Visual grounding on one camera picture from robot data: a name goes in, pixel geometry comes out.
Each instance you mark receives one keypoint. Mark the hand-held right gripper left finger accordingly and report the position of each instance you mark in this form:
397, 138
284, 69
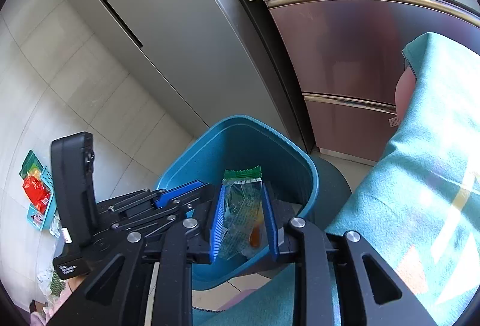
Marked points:
217, 224

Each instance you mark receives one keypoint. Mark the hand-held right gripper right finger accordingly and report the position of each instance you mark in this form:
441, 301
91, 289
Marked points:
270, 224

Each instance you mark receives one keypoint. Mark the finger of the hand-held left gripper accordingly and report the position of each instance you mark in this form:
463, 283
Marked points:
180, 193
150, 221

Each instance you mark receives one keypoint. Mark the clear green candy wrapper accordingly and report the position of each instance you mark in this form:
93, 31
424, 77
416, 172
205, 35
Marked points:
240, 205

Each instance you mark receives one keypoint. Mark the blue plastic trash bin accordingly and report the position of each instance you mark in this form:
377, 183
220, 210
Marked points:
255, 149

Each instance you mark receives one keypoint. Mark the teal tray with packets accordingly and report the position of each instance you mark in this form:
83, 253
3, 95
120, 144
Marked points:
47, 198

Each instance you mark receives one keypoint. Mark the red snack packet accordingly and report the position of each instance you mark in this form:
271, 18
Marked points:
37, 192

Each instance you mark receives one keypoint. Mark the green snack packet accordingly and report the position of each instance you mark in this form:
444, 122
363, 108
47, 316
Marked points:
30, 162

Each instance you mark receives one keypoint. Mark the teal and grey printed tablecloth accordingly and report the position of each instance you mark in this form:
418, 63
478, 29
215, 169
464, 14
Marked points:
423, 179

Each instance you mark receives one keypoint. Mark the grey refrigerator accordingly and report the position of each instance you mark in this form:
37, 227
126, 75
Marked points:
168, 29

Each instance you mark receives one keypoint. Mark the brown base cabinets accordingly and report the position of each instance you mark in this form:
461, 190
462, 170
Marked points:
348, 59

